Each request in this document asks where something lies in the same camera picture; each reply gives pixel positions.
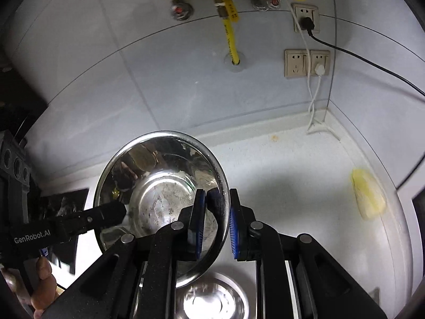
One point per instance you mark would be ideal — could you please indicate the small steel bowl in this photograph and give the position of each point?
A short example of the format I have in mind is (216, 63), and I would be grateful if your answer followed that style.
(149, 186)

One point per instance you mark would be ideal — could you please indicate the beige wall outlet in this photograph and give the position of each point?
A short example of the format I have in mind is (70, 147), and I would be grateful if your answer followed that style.
(295, 64)

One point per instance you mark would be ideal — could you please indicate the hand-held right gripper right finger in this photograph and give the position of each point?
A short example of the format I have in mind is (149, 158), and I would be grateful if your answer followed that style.
(233, 229)

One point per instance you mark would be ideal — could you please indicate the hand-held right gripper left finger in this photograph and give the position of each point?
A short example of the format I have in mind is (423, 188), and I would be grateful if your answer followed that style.
(199, 226)

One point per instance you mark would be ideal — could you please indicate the black gas stove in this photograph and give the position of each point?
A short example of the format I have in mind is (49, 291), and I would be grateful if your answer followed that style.
(63, 202)

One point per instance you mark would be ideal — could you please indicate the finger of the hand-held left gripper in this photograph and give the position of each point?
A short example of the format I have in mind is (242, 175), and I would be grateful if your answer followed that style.
(103, 216)

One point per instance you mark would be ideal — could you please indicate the large steel bowl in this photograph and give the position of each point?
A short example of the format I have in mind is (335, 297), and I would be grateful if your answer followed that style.
(212, 300)

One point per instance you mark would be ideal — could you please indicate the wall outlet with white plug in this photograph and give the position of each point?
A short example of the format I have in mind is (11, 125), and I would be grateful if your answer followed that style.
(323, 57)

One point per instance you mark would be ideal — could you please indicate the person's left hand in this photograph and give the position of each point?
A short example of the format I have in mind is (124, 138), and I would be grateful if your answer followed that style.
(44, 289)

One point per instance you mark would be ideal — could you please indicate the wall outlet with black plug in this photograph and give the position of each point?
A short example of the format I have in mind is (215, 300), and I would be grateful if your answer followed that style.
(300, 10)

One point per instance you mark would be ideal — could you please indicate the metal pipe valve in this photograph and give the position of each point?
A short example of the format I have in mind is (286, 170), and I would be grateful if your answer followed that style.
(181, 10)
(265, 2)

